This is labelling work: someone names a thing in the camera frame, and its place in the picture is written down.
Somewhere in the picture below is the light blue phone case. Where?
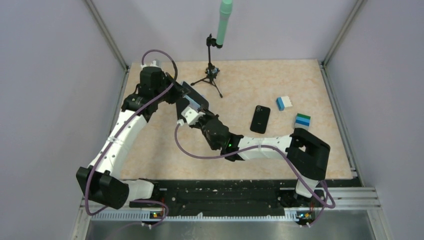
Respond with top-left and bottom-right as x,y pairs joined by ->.
184,94 -> 210,110

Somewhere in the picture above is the black phone case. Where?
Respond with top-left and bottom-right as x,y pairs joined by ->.
250,105 -> 271,134

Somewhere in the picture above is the black smartphone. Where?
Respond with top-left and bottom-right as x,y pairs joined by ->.
175,97 -> 190,120

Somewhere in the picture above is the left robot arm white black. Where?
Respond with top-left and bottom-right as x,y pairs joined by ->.
76,63 -> 209,209

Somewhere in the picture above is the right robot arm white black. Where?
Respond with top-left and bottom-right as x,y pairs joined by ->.
182,109 -> 331,206

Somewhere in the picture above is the black mini tripod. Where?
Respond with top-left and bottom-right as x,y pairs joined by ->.
190,34 -> 223,99

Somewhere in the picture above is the blue white toy block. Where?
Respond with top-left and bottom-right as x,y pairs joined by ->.
276,96 -> 293,111

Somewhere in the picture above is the green blue grey block stack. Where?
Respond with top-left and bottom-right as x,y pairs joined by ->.
293,113 -> 311,131

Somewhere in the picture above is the mint green microphone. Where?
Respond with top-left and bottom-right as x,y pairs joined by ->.
215,0 -> 233,49

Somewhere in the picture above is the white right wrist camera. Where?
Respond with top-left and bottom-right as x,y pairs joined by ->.
181,106 -> 205,126

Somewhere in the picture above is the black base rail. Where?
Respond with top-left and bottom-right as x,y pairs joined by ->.
125,178 -> 362,223

